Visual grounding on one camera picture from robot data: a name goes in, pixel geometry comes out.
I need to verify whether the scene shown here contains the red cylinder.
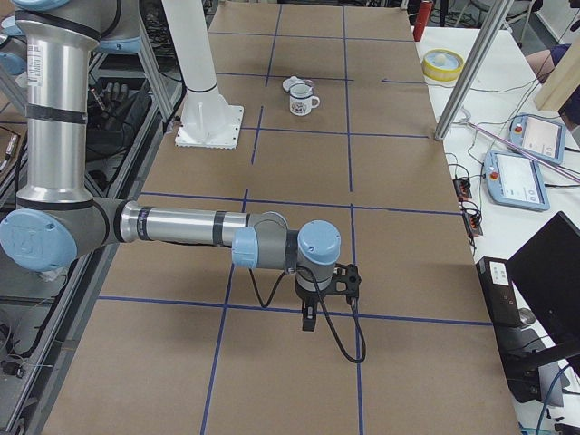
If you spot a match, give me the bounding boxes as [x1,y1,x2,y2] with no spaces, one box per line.
[413,0,433,42]

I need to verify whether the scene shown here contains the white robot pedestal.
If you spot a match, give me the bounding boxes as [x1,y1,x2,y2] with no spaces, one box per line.
[162,0,244,150]

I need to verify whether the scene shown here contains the blue network cable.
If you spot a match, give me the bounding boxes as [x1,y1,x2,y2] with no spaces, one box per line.
[535,364,570,435]

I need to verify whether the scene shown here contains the black monitor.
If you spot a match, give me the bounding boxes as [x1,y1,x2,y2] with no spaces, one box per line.
[507,211,579,372]

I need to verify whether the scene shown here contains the teach pendant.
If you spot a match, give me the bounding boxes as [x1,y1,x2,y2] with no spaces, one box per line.
[509,113,566,165]
[483,150,550,211]

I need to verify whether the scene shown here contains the black computer box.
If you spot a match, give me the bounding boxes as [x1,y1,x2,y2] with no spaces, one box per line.
[476,256,546,403]

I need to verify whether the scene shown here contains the near teach pendant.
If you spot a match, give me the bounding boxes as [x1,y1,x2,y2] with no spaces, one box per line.
[483,150,550,211]

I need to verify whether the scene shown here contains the wooden board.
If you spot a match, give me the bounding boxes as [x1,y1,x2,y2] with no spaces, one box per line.
[534,38,580,111]

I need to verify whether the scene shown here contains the orange circuit board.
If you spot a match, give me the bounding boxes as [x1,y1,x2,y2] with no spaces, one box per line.
[462,212,483,237]
[453,178,472,200]

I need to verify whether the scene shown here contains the yellow tape roll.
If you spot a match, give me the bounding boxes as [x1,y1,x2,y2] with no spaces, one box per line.
[421,49,465,82]

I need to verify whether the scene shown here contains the aluminium frame post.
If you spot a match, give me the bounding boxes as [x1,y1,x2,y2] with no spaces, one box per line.
[434,0,514,141]

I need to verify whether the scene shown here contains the near orange circuit board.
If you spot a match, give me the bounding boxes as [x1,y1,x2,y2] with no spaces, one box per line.
[462,212,483,237]

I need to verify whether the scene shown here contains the far orange circuit board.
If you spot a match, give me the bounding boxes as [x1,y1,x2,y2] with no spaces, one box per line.
[453,178,472,200]

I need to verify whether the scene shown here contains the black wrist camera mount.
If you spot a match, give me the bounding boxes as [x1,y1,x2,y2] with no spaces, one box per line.
[323,264,362,311]

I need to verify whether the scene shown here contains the far teach pendant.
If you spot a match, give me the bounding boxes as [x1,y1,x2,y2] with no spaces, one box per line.
[509,113,566,165]

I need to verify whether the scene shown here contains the white enamel mug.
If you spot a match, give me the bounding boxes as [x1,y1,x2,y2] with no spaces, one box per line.
[289,82,321,117]

